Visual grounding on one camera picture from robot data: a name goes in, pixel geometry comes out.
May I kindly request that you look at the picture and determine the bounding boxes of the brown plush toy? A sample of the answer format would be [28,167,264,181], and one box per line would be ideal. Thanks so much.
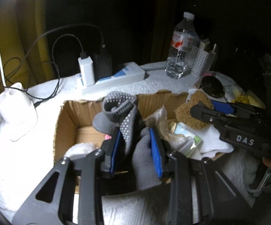
[174,90,215,130]

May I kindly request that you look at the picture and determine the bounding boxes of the grey dotted sock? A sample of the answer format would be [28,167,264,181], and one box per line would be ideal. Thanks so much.
[93,91,161,191]

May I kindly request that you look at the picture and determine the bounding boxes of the pink plush item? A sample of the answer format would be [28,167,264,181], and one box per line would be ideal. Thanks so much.
[105,134,112,141]

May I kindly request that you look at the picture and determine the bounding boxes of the yellow plastic bag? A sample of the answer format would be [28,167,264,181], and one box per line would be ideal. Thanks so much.
[232,94,250,105]

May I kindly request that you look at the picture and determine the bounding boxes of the crumpled white tissues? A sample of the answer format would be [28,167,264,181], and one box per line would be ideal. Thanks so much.
[219,78,243,97]

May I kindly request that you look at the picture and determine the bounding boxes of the green white tissue pack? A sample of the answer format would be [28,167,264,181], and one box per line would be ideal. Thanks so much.
[170,122,202,158]

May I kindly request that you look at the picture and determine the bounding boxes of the black round bowl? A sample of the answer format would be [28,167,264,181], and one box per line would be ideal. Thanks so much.
[201,76,225,99]

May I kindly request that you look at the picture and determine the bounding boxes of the white fluffy item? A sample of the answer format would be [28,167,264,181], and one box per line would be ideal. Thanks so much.
[64,143,98,160]

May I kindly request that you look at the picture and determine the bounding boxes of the cardboard box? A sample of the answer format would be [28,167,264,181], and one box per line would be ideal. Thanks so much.
[54,91,188,161]

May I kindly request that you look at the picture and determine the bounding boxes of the white perforated basket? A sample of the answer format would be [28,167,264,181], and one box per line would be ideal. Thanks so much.
[188,39,217,77]

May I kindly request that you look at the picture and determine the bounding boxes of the clear water bottle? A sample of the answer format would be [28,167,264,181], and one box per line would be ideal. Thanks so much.
[165,12,200,79]

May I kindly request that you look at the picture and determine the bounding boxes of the white power strip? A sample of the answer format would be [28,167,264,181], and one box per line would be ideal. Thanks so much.
[76,62,145,92]

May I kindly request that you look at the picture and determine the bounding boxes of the black power adapter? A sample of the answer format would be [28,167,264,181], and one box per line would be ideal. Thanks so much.
[93,44,113,82]

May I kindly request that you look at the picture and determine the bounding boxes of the white power adapter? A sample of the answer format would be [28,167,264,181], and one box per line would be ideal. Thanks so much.
[78,52,95,87]

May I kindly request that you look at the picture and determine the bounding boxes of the white desk lamp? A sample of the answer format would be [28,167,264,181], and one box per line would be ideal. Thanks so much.
[0,0,39,142]

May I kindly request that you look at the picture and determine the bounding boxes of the white patterned tablecloth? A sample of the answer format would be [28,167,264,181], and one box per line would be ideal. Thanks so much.
[0,63,256,220]

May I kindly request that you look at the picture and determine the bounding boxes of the yellow curtain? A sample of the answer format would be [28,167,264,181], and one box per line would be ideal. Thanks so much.
[0,0,55,86]

